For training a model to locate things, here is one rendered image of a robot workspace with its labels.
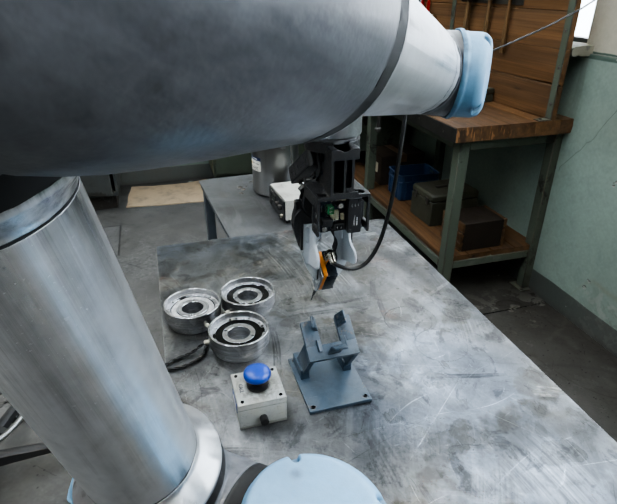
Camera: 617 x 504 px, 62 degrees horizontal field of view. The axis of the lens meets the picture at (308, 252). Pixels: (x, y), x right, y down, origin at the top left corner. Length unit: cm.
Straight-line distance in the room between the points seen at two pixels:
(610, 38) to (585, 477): 189
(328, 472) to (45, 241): 29
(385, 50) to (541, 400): 77
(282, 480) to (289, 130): 32
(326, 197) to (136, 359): 38
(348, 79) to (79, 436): 25
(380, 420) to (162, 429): 49
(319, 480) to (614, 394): 195
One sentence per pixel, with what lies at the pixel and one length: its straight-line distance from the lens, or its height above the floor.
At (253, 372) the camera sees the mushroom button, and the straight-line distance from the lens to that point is 76.
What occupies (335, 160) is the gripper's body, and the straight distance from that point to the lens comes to 62.
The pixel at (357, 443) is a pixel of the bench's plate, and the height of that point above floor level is 80.
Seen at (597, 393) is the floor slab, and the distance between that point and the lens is 229.
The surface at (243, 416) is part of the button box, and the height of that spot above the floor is 82.
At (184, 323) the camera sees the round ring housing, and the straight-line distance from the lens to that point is 96.
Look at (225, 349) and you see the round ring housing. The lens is 88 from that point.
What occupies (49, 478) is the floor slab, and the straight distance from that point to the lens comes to 193.
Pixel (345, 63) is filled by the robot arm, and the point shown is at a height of 135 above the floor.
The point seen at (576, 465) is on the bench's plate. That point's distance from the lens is 83.
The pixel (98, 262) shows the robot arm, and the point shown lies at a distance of 28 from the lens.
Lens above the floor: 137
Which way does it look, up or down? 28 degrees down
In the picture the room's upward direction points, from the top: straight up
